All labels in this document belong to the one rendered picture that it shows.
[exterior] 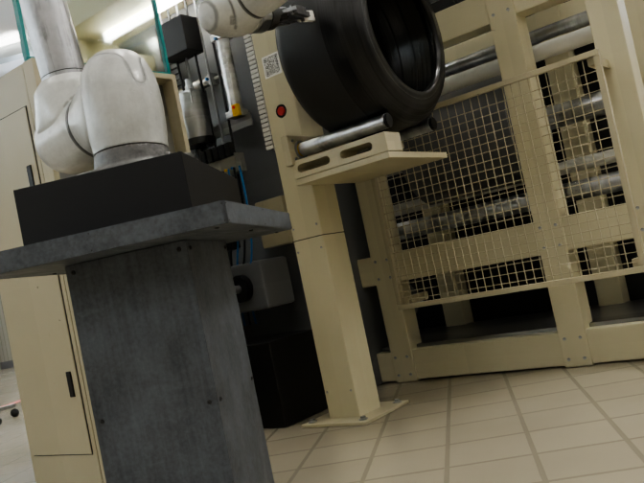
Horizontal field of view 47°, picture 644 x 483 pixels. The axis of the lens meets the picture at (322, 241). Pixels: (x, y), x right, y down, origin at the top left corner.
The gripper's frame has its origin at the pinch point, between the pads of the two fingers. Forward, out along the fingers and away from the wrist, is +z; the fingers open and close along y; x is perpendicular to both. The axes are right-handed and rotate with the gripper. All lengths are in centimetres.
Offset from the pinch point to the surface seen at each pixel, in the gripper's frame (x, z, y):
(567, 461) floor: 118, -37, -56
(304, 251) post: 67, 15, 37
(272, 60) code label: 2.5, 24.8, 34.1
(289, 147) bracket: 32.8, 9.3, 26.0
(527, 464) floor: 117, -39, -48
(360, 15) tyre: 4.5, 8.7, -12.4
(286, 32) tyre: 0.8, 3.5, 10.4
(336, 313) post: 89, 12, 29
